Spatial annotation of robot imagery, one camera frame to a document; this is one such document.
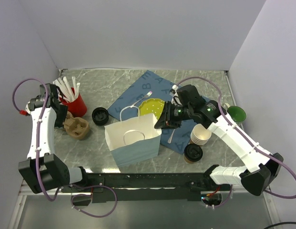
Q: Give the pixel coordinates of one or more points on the silver fork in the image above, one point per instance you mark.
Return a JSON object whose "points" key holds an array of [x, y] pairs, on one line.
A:
{"points": [[144, 97]]}

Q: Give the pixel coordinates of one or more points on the black cup lid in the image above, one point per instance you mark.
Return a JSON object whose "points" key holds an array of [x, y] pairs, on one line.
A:
{"points": [[193, 150]]}

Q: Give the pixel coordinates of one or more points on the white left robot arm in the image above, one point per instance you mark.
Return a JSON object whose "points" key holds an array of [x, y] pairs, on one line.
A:
{"points": [[43, 170]]}

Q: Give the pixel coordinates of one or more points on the silver spoon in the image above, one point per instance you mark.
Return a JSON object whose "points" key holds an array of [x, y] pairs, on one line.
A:
{"points": [[171, 137]]}

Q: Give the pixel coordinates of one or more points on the blue letter print cloth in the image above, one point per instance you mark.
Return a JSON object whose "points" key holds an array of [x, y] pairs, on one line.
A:
{"points": [[160, 88]]}

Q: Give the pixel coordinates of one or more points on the brown pulp cup carrier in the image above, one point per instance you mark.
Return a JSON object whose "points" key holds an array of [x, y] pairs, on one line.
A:
{"points": [[76, 127]]}

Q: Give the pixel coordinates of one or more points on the blue white paper bag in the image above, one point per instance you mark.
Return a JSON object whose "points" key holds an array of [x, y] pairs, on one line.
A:
{"points": [[133, 140]]}

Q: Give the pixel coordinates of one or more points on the stack of black lids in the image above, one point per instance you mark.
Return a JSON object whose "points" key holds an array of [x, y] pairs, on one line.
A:
{"points": [[100, 116]]}

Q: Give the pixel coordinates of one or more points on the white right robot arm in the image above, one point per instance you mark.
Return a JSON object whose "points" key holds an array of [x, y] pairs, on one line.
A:
{"points": [[260, 166]]}

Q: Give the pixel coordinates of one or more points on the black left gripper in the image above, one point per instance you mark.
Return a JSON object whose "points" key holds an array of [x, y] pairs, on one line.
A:
{"points": [[58, 122]]}

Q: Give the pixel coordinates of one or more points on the stack of brown paper cups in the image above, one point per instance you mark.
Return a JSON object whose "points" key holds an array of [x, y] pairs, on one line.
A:
{"points": [[200, 135]]}

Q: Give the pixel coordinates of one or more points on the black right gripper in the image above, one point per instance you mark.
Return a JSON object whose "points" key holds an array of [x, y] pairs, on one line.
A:
{"points": [[166, 120]]}

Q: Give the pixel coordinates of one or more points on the floral cream mug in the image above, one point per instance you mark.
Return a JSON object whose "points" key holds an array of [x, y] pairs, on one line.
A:
{"points": [[237, 114]]}

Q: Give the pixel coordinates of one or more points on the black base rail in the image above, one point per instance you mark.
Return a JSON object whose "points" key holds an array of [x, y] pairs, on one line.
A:
{"points": [[145, 186]]}

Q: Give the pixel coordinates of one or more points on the red straw holder cup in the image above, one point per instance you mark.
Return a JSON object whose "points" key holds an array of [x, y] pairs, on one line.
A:
{"points": [[77, 108]]}

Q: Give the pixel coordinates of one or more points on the brown paper cup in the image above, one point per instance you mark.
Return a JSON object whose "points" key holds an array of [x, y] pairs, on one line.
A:
{"points": [[191, 160]]}

